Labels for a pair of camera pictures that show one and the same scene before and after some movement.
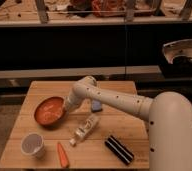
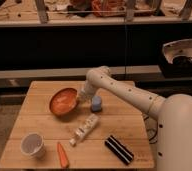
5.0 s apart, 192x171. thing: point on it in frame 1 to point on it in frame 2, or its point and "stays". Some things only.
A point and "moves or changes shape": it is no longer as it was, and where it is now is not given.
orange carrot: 62,155 stays
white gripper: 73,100 to 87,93
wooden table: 94,136 stays
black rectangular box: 124,155 stays
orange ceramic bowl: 51,112 moves or changes shape
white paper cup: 33,144 stays
